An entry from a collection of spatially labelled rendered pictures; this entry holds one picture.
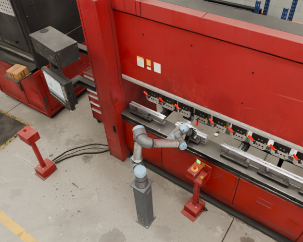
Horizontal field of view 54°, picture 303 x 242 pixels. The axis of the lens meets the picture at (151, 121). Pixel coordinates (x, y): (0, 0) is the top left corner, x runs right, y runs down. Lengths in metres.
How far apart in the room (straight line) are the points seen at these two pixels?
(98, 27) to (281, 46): 1.61
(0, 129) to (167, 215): 3.05
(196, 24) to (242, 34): 0.38
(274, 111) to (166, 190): 1.91
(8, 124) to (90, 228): 2.42
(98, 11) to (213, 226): 2.65
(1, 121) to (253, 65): 4.21
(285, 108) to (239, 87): 0.40
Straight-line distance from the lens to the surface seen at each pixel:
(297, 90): 2.47
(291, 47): 2.30
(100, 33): 2.99
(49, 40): 3.13
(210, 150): 3.26
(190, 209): 3.71
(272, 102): 2.59
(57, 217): 4.01
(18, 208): 4.27
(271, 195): 3.22
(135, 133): 2.69
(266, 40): 2.32
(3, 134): 5.26
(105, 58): 3.13
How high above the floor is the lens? 3.35
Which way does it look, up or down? 44 degrees down
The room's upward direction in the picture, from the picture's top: 3 degrees counter-clockwise
